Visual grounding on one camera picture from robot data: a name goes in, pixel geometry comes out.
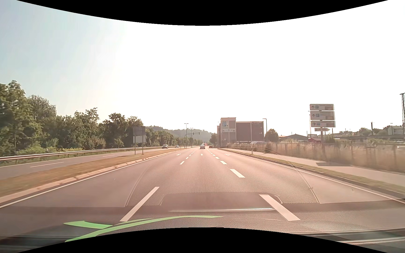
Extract wooded hill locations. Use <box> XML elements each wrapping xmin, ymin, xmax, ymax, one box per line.
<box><xmin>150</xmin><ymin>126</ymin><xmax>213</xmax><ymax>143</ymax></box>

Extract brown parking garage building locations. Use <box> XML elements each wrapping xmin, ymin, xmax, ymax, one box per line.
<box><xmin>217</xmin><ymin>117</ymin><xmax>265</xmax><ymax>147</ymax></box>

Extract grey asphalt road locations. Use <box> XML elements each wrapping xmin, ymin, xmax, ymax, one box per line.
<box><xmin>0</xmin><ymin>147</ymin><xmax>405</xmax><ymax>229</ymax></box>

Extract road markings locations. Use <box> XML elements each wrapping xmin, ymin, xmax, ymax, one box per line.
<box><xmin>0</xmin><ymin>148</ymin><xmax>405</xmax><ymax>222</ymax></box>

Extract large sign board on posts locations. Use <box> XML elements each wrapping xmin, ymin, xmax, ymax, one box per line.
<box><xmin>133</xmin><ymin>126</ymin><xmax>147</xmax><ymax>155</ymax></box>

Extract round green tree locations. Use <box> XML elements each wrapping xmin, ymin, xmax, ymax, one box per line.
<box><xmin>265</xmin><ymin>129</ymin><xmax>280</xmax><ymax>143</ymax></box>

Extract low dark-roofed building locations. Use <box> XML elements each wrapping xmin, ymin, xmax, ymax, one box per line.
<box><xmin>279</xmin><ymin>134</ymin><xmax>309</xmax><ymax>142</ymax></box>

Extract car's own bonnet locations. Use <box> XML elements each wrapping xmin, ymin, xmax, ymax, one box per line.
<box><xmin>0</xmin><ymin>205</ymin><xmax>405</xmax><ymax>253</ymax></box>

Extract grey pavement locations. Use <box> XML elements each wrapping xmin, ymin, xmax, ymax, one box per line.
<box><xmin>229</xmin><ymin>148</ymin><xmax>405</xmax><ymax>193</ymax></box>

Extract dry grass median strip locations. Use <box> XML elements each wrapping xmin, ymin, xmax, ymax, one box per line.
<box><xmin>0</xmin><ymin>148</ymin><xmax>189</xmax><ymax>205</ymax></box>

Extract row of green trees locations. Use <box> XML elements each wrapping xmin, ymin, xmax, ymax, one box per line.
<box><xmin>0</xmin><ymin>80</ymin><xmax>203</xmax><ymax>159</ymax></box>

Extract dry grass verge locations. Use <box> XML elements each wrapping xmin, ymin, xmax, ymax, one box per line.
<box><xmin>0</xmin><ymin>148</ymin><xmax>175</xmax><ymax>171</ymax></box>

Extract grey opposite carriageway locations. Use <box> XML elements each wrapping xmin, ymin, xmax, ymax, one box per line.
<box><xmin>0</xmin><ymin>146</ymin><xmax>185</xmax><ymax>184</ymax></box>

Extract lattice steel pylon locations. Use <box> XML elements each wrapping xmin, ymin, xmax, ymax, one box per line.
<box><xmin>400</xmin><ymin>92</ymin><xmax>405</xmax><ymax>137</ymax></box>

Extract direction sign stack on post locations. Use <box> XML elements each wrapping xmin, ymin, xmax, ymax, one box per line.
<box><xmin>309</xmin><ymin>104</ymin><xmax>336</xmax><ymax>143</ymax></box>

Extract metal guard rail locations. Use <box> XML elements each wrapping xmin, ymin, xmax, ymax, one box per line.
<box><xmin>0</xmin><ymin>146</ymin><xmax>175</xmax><ymax>166</ymax></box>

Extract wire mesh fence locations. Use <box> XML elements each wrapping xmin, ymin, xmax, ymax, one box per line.
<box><xmin>223</xmin><ymin>141</ymin><xmax>405</xmax><ymax>177</ymax></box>

